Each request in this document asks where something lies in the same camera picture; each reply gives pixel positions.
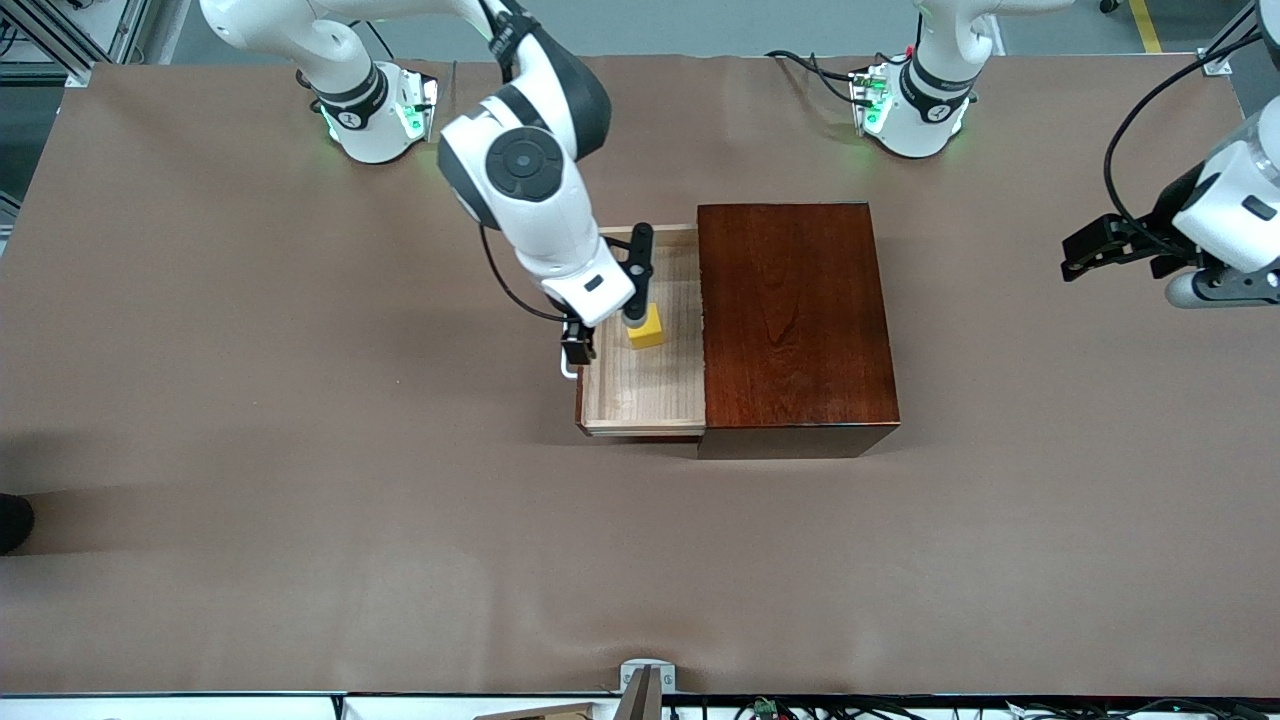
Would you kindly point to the black rounded object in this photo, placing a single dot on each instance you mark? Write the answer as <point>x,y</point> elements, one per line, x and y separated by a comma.
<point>12,525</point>

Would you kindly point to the yellow block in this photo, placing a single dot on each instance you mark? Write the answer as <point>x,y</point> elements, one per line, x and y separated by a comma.
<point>650,332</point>

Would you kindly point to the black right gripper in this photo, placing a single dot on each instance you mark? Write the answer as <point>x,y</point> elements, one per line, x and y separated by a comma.
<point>577,346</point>

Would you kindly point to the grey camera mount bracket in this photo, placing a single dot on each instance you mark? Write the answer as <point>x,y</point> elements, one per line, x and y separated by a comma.
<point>645,700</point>

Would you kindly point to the dark brown wooden cabinet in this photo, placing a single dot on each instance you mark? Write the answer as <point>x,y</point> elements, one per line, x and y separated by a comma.
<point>800,330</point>

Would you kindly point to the brown table cover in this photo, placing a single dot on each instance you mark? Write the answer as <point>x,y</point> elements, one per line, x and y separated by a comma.
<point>400,600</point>

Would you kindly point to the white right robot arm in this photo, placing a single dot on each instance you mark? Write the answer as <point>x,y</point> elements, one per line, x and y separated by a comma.
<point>560,230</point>

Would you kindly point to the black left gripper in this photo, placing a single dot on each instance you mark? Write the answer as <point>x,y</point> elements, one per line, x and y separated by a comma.
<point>1152,237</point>

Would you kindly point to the white table edge rail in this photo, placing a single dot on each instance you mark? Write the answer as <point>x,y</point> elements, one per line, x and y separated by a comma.
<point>200,710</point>

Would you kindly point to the aluminium frame with pale post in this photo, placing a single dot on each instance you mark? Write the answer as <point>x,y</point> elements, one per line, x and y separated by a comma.
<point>170,30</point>

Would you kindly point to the aluminium frame profile with bracket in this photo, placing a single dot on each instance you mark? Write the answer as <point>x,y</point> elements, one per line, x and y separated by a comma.
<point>1216,64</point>

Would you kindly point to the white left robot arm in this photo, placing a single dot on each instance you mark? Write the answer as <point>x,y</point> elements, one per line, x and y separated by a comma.
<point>920,135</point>

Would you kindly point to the light wooden board piece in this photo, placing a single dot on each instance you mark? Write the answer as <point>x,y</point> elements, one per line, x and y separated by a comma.
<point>540,714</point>

